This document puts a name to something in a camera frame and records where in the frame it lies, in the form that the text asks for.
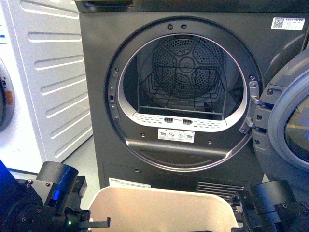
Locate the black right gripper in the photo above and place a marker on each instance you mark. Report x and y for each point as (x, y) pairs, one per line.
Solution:
(244, 205)

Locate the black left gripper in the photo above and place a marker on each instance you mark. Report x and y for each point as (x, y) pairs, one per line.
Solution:
(55, 204)

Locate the beige plastic laundry hamper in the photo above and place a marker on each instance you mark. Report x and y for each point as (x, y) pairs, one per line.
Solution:
(159, 210)

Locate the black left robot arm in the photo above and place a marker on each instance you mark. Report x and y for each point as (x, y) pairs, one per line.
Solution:
(14, 202)

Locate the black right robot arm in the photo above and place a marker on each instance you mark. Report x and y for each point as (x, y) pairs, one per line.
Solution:
(271, 207)

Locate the white instruction sticker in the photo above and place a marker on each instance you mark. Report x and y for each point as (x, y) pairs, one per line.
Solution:
(176, 135)

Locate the round glass dryer door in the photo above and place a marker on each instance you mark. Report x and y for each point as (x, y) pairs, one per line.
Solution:
(281, 124)

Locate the white washing machine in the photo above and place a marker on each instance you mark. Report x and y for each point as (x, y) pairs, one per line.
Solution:
(45, 113)

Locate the dark grey tumble dryer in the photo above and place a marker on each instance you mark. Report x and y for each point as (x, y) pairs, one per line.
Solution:
(123, 38)

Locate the white QR code label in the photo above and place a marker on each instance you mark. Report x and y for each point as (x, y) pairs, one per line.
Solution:
(282, 23)

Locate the wire drying rack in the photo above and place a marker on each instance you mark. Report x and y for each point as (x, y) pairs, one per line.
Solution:
(197, 90)

